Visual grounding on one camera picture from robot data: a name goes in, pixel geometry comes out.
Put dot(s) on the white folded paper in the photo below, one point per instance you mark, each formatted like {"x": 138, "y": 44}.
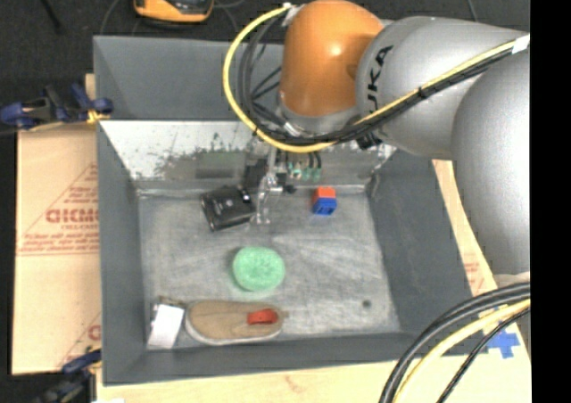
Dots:
{"x": 166, "y": 324}

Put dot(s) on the brown cardboard board red print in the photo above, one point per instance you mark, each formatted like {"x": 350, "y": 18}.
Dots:
{"x": 53, "y": 285}

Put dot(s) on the green round sponge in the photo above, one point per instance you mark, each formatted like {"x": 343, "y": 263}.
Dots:
{"x": 259, "y": 268}

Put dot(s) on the blue and orange block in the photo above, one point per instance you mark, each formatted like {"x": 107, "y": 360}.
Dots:
{"x": 324, "y": 201}

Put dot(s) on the grey metal bin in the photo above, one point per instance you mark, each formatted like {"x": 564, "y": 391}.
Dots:
{"x": 325, "y": 258}

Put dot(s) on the black cylinder on white bracket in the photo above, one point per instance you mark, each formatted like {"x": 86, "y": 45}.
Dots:
{"x": 369, "y": 141}

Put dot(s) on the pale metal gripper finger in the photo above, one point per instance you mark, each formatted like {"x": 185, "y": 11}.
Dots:
{"x": 277, "y": 186}
{"x": 263, "y": 207}

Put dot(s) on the black flat box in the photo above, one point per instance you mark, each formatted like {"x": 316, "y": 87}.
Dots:
{"x": 228, "y": 207}

